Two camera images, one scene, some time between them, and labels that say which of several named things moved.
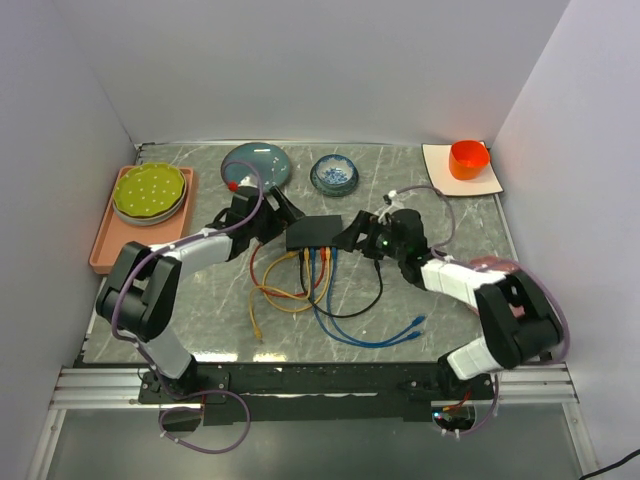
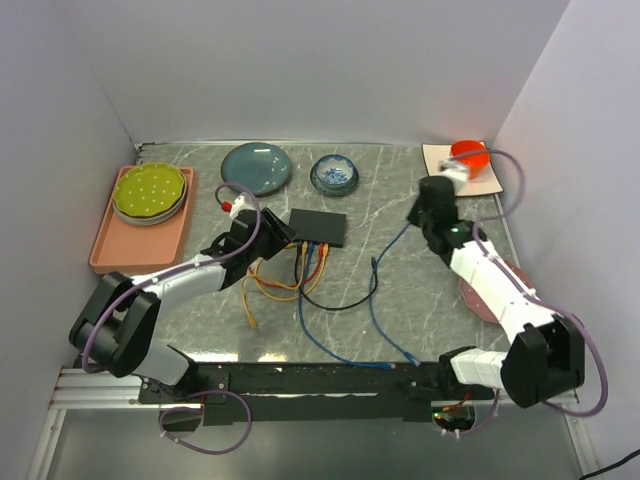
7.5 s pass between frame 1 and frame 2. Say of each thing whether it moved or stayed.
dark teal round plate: stayed
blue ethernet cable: moved
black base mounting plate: stayed
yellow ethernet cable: moved
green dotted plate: stayed
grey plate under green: stayed
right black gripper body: moved
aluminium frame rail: stayed
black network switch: stayed
